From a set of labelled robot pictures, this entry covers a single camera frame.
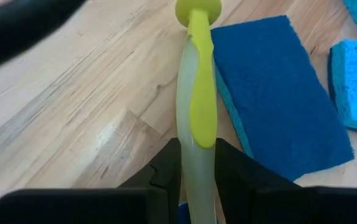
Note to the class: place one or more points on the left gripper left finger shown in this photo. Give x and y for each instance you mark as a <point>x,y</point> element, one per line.
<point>88,207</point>

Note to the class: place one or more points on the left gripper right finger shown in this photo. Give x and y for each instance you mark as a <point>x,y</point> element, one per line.
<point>290,205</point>

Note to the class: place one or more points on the green dish brush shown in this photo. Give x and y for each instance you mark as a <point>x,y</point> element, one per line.
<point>201,93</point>

